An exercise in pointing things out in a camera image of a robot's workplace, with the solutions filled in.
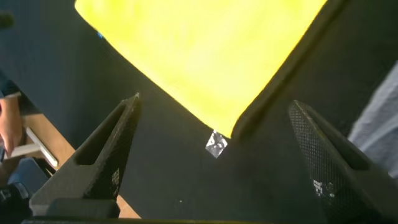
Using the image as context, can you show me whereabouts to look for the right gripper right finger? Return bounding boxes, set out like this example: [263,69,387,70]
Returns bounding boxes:
[287,99,398,222]

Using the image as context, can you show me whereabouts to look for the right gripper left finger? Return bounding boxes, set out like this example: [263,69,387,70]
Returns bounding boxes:
[29,92,142,218]

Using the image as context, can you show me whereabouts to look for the grey terry towel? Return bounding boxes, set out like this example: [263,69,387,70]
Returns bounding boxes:
[347,60,398,179]

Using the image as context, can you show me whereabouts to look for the yellow microfibre towel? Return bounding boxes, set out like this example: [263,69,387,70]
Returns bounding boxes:
[73,0,329,139]

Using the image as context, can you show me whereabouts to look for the bystander bare forearm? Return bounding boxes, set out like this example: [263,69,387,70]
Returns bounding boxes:
[0,96,23,158]

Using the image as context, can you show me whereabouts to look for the black table cloth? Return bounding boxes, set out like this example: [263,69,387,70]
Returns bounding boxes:
[0,0,398,223]

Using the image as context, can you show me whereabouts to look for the white metal frame bar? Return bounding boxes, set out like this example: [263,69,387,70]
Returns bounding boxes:
[2,126,60,169]

